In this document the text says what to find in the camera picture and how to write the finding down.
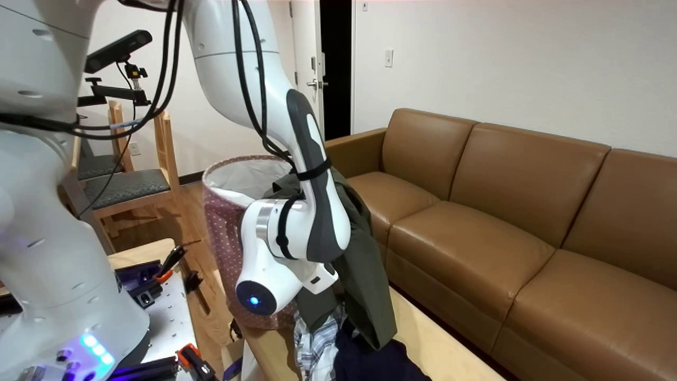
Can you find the dark green cloth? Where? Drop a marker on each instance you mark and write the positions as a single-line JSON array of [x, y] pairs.
[[362, 286]]

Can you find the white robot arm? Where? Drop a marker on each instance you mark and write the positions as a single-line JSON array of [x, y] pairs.
[[78, 322]]

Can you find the pink patterned laundry bag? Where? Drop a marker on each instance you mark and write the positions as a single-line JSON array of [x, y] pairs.
[[229, 189]]

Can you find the white plaid cloth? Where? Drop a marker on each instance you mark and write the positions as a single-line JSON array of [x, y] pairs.
[[317, 351]]

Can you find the navy blue cloth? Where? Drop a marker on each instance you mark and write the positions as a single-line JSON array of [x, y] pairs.
[[357, 361]]

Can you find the black red clamp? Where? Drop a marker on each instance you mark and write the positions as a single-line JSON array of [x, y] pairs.
[[171, 261]]

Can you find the wooden chair grey cushion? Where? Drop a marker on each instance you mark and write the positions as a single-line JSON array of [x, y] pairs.
[[105, 197]]

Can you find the brown leather sofa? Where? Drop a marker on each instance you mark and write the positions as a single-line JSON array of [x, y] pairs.
[[555, 258]]

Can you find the white door with handle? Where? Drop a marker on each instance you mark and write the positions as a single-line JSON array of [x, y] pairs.
[[308, 54]]

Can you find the white light switch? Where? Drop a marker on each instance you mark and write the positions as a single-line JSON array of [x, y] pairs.
[[389, 62]]

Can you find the black camera on boom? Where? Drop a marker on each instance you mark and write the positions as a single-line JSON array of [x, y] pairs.
[[118, 51]]

